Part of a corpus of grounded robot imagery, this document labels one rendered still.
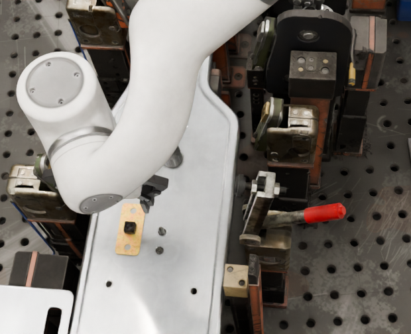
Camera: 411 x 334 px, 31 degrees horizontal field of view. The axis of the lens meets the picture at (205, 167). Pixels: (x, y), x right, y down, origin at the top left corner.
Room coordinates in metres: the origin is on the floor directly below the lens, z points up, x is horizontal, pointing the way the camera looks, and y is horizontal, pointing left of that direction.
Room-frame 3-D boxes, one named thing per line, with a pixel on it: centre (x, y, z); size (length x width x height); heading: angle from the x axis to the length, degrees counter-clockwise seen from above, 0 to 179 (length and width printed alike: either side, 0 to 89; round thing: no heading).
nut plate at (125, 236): (0.42, 0.13, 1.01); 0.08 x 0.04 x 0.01; 164
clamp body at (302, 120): (0.52, -0.15, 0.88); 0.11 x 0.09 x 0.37; 74
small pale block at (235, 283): (0.30, -0.01, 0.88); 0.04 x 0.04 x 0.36; 74
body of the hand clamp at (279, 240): (0.36, -0.07, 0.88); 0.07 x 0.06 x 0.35; 74
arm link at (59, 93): (0.42, 0.13, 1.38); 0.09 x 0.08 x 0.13; 10
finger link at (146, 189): (0.41, 0.08, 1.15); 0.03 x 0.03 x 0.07; 74
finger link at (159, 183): (0.41, 0.09, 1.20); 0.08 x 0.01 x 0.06; 74
